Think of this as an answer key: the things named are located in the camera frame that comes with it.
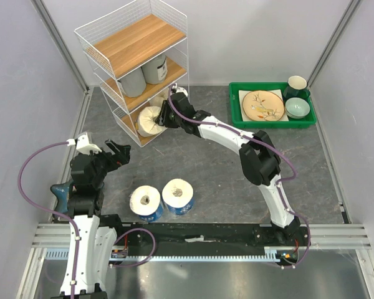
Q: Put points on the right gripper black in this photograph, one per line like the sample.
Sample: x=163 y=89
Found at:
x=162 y=119

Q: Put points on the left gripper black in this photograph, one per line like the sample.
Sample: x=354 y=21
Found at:
x=115 y=161

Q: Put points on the cream roll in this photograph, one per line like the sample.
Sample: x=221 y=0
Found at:
x=146 y=125
x=157 y=101

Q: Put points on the grey paper towel roll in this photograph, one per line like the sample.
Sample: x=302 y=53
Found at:
x=155 y=71

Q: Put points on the white wire wooden shelf rack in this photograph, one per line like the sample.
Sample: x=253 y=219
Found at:
x=124 y=40

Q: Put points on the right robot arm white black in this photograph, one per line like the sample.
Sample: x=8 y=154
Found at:
x=260 y=161

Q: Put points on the blue wrapped roll left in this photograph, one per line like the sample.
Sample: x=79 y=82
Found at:
x=145 y=202

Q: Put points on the blue wrapped roll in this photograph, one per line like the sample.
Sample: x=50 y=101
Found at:
x=177 y=195
x=145 y=202

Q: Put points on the blue wrapped roll right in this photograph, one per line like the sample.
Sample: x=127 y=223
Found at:
x=177 y=195

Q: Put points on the blue star shaped dish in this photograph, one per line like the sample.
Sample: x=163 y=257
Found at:
x=62 y=192

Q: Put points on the decorated ceramic plate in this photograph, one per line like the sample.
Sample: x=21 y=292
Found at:
x=263 y=105

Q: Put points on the light green ceramic bowl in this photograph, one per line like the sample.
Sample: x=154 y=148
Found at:
x=297 y=108

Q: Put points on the dark green ceramic cup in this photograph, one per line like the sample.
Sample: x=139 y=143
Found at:
x=296 y=87

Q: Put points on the green plastic tray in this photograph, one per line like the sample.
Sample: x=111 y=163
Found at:
x=236 y=88

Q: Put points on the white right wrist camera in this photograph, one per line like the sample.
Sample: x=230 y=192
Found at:
x=176 y=89

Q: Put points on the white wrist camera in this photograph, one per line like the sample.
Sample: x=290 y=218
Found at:
x=84 y=145
x=176 y=89

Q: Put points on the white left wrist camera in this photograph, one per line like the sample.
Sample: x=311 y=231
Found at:
x=84 y=145

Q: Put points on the aluminium frame rail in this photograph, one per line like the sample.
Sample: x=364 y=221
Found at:
x=323 y=236

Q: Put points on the blue grey cable duct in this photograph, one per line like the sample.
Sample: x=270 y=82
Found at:
x=269 y=255

